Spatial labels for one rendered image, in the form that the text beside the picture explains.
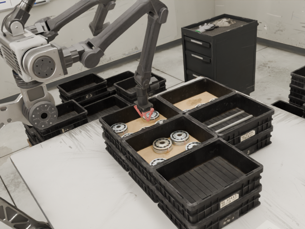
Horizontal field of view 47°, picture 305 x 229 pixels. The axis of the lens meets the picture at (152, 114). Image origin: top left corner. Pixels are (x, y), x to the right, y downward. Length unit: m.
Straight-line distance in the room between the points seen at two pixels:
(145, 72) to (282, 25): 3.84
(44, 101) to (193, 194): 0.82
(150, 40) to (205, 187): 0.72
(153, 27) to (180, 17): 4.15
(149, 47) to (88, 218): 0.86
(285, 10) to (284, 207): 3.89
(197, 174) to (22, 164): 1.08
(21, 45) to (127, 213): 0.89
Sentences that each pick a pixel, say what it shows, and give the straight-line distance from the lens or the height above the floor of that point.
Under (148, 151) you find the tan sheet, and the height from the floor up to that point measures 0.83.
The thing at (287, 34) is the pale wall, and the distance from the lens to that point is 5.39.
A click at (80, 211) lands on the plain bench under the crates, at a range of 1.83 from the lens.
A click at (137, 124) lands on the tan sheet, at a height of 0.83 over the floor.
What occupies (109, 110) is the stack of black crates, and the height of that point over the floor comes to 0.38.
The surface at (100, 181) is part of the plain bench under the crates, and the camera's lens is 1.96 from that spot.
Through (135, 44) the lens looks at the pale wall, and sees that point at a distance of 5.37.
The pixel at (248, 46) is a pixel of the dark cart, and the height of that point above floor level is 0.67.
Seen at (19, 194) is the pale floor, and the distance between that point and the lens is 3.23.
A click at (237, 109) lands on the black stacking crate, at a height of 0.83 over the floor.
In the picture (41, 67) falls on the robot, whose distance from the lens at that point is 1.44.
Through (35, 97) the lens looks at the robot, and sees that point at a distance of 1.78.
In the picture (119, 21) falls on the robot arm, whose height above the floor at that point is 1.54.
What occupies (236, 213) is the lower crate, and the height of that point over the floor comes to 0.74.
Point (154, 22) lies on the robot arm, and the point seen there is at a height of 1.50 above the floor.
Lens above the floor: 1.93
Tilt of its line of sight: 30 degrees down
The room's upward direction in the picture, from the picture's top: 7 degrees counter-clockwise
